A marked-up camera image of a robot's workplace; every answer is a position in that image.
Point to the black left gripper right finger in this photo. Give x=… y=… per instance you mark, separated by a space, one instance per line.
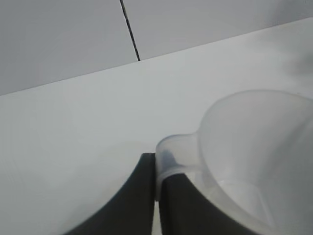
x=185 y=210

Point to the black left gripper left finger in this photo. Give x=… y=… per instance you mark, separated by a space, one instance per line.
x=122 y=203

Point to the translucent plastic measuring cup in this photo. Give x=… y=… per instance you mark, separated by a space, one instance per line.
x=244 y=137

